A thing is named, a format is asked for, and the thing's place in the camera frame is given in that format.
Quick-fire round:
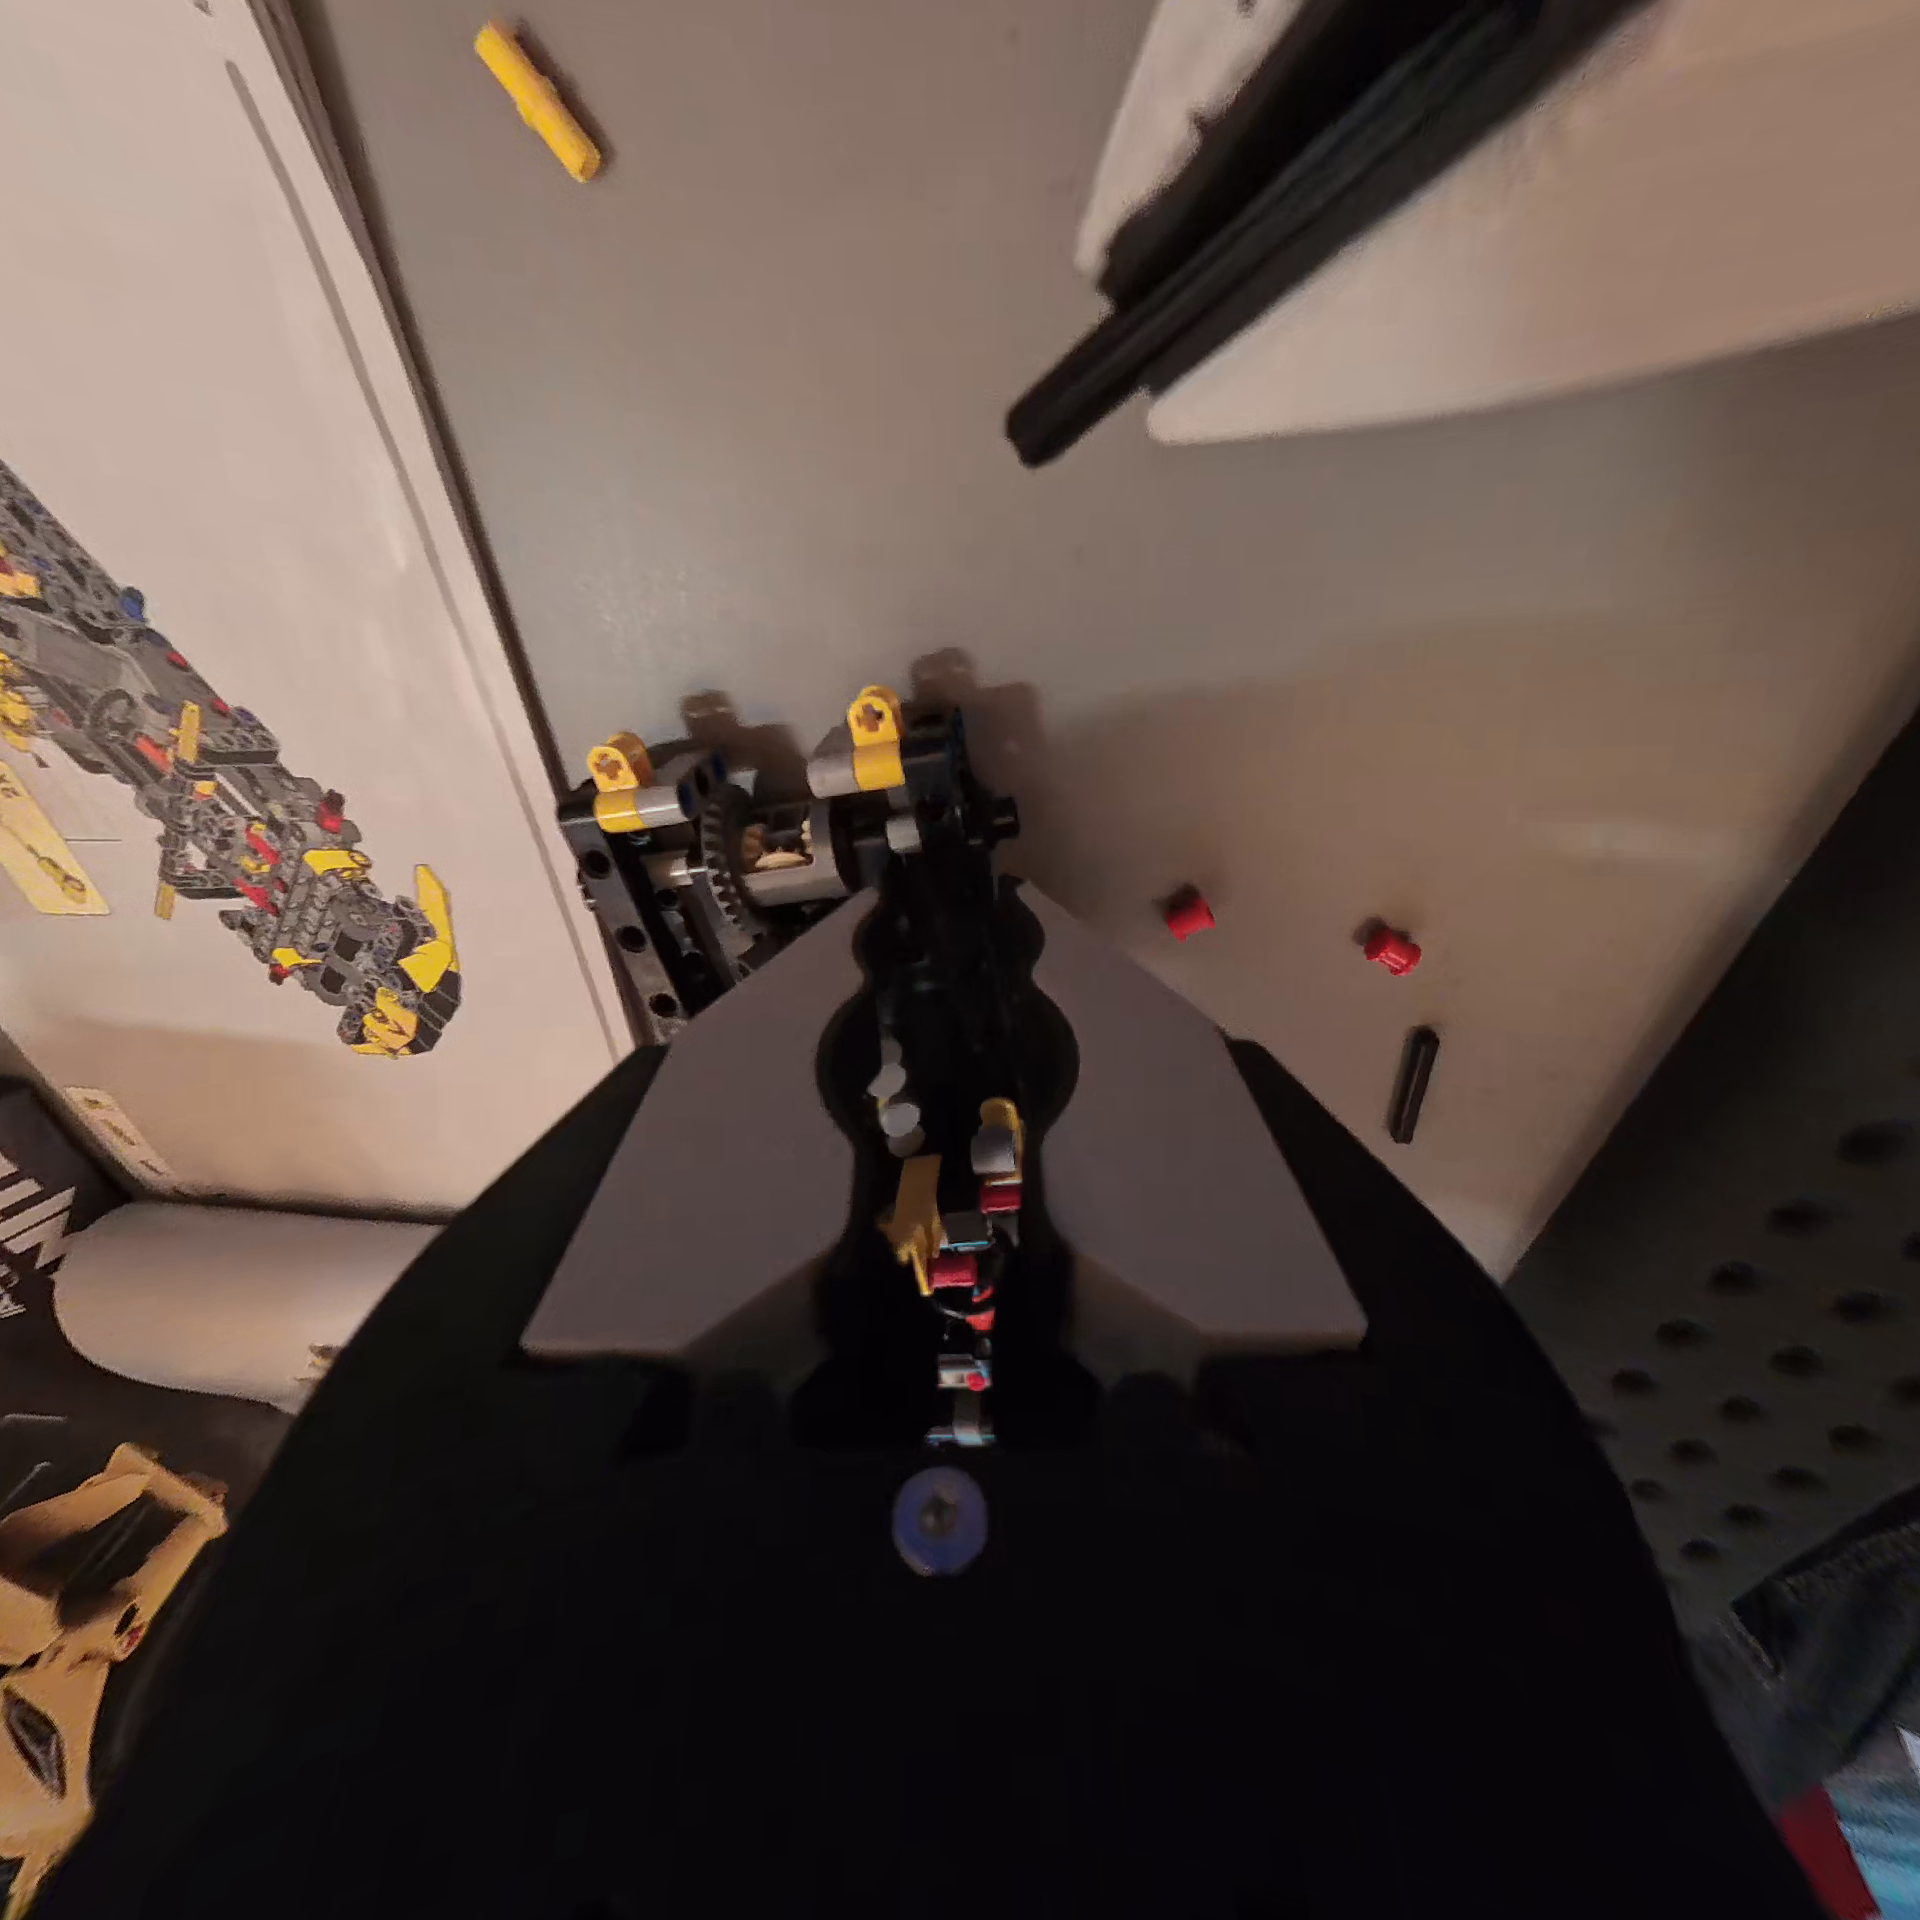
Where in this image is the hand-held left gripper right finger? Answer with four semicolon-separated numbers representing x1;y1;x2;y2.
1018;879;1371;1383

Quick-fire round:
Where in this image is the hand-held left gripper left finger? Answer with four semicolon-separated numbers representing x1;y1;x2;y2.
519;889;885;1365

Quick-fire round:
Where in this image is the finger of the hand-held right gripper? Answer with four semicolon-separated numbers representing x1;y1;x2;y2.
1074;0;1499;301
1000;0;1920;474

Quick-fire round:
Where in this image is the black yellow lego car chassis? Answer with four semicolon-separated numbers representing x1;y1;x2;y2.
561;682;1085;1453

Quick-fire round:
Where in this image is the yellow lego pin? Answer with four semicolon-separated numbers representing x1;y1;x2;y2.
472;20;608;186

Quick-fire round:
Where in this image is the lego set cardboard box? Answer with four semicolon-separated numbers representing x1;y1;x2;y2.
0;1076;300;1920

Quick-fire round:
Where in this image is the open lego instruction booklet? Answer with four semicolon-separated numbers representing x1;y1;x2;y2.
0;0;632;1416

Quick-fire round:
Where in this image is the red badge card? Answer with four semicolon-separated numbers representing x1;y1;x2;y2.
1776;1791;1886;1920

